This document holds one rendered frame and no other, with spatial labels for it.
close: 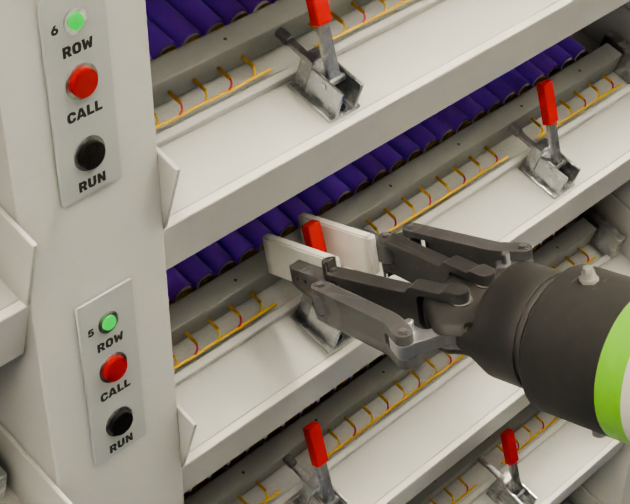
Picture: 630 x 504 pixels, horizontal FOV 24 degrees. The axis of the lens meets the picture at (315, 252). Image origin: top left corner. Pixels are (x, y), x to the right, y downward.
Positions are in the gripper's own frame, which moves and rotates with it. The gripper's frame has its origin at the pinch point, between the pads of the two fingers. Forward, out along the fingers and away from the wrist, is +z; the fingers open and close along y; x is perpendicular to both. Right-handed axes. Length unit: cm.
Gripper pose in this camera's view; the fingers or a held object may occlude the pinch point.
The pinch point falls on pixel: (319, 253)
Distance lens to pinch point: 100.9
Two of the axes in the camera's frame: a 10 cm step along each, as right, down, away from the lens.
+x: -1.5, -8.7, -4.7
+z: -7.0, -2.4, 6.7
